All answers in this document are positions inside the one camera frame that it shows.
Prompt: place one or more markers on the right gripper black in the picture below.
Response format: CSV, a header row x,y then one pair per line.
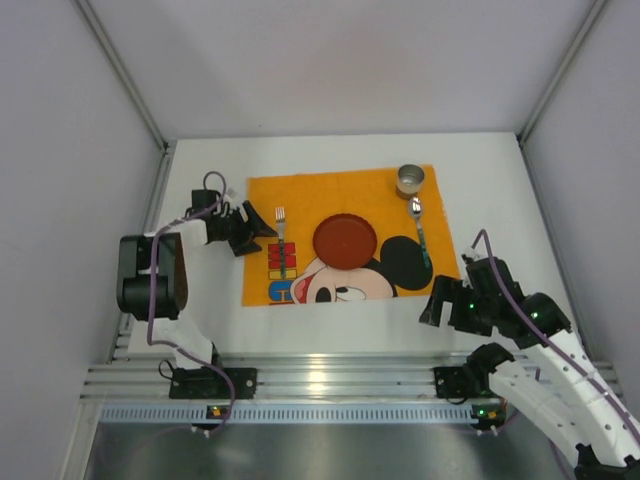
x,y
451,305

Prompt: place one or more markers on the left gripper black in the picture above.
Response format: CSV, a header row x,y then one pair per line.
x,y
239,229

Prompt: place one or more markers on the fork with green handle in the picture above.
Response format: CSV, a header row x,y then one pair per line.
x,y
280,218

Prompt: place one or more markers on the orange cartoon mouse placemat cloth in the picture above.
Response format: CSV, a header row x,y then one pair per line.
x,y
397,268

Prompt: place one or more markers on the spoon with green handle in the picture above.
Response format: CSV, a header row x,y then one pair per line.
x,y
415,211

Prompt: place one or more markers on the red round plate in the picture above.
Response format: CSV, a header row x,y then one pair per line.
x,y
345,241

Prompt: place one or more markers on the silver metal cup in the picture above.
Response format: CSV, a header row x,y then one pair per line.
x,y
409,180

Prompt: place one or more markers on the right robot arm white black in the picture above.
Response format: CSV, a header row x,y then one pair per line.
x,y
582,417

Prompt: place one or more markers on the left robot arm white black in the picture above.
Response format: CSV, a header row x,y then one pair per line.
x,y
152,282

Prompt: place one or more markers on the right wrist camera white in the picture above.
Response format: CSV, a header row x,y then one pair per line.
x,y
470,255

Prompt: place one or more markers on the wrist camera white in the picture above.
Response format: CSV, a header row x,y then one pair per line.
x,y
470,255
231,195

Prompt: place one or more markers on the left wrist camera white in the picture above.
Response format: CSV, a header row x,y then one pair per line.
x,y
231,195

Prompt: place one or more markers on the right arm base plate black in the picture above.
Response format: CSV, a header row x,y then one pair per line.
x,y
458,383

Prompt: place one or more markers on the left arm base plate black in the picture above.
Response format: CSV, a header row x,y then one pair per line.
x,y
205,384

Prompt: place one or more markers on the right aluminium frame post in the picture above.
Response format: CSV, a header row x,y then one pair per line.
x,y
596,11

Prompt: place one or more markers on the aluminium frame post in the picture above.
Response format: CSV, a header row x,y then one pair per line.
x,y
596,11
116,63

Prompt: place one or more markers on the aluminium mounting rail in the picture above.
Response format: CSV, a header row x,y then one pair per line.
x,y
322,377

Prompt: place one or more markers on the perforated cable duct grey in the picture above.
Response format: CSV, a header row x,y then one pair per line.
x,y
264,413

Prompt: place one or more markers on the left aluminium frame post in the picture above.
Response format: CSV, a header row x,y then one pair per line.
x,y
116,63

